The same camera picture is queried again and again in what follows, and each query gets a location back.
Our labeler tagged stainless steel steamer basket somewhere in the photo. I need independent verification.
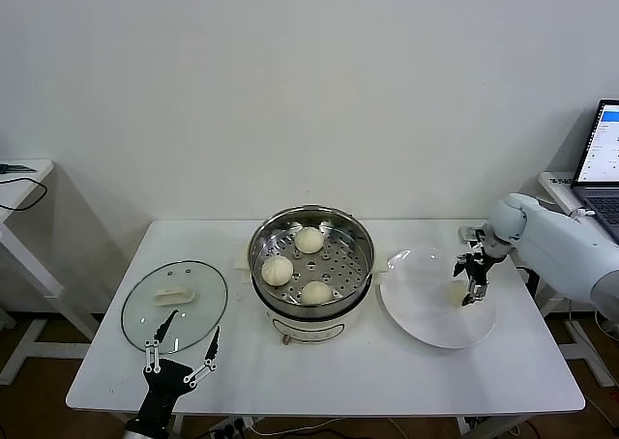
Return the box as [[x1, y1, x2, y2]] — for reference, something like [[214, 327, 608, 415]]
[[247, 205, 375, 317]]

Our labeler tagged black clamp block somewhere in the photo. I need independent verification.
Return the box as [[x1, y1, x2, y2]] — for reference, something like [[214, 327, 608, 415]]
[[515, 262, 542, 298]]

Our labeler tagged white side table with laptop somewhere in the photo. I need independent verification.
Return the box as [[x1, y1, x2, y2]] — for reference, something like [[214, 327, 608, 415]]
[[538, 170, 619, 387]]

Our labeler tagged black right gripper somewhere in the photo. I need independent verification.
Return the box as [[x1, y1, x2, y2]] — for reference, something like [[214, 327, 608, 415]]
[[452, 252, 490, 307]]

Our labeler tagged round white plate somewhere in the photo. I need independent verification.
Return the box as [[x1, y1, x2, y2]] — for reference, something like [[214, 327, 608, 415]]
[[378, 247, 498, 350]]

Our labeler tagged round glass pot lid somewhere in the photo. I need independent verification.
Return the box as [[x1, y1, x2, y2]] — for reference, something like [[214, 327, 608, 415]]
[[120, 259, 229, 355]]

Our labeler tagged grey open laptop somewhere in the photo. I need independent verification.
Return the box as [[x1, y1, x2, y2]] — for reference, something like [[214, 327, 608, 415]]
[[569, 99, 619, 245]]

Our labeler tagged thin black looped cable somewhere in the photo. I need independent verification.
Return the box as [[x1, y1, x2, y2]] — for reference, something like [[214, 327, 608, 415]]
[[0, 176, 48, 213]]

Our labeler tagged white steamed baozi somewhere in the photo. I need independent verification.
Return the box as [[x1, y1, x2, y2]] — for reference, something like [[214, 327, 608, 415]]
[[294, 226, 325, 255], [260, 256, 295, 286], [300, 279, 335, 306], [447, 283, 473, 309]]

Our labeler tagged white power strip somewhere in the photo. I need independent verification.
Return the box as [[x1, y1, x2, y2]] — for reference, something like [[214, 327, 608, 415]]
[[211, 417, 255, 436]]

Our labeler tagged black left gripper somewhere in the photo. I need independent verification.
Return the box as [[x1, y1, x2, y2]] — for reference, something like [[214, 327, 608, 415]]
[[133, 307, 221, 434]]

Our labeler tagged white side table with cable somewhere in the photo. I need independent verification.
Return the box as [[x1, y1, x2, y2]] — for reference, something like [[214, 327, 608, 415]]
[[0, 160, 101, 387]]

